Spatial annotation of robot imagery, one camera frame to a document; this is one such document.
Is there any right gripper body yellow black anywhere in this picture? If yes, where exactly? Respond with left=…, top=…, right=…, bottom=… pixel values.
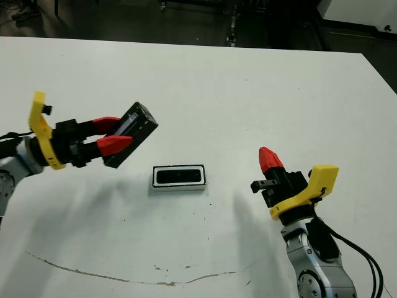
left=250, top=165, right=340, bottom=221

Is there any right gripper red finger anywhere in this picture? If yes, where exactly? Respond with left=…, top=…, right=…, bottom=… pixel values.
left=269, top=148, right=287, bottom=181
left=259, top=147, right=277, bottom=181

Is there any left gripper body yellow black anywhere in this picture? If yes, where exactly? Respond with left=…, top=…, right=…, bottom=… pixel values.
left=28, top=91, right=88, bottom=171

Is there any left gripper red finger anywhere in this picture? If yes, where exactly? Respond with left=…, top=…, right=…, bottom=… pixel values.
left=77, top=116, right=121, bottom=139
left=81, top=135, right=134, bottom=163

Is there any black glossy box lid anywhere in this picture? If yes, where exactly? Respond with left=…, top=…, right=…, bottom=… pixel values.
left=104, top=101, right=159, bottom=169

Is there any small black camera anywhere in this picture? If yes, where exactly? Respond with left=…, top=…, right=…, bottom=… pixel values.
left=156, top=169, right=202, bottom=184

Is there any white cabinet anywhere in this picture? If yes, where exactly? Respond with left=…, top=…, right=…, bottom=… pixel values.
left=319, top=0, right=397, bottom=34

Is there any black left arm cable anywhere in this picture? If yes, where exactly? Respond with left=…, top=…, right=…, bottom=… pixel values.
left=0, top=132, right=35, bottom=143

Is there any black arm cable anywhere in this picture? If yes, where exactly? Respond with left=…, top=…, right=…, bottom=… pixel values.
left=328, top=228, right=384, bottom=298
left=0, top=132, right=35, bottom=143

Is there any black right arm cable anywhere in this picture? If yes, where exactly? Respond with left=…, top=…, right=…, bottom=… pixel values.
left=328, top=228, right=384, bottom=298

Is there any white camera box base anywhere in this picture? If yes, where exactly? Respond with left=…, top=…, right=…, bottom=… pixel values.
left=151, top=164, right=208, bottom=195

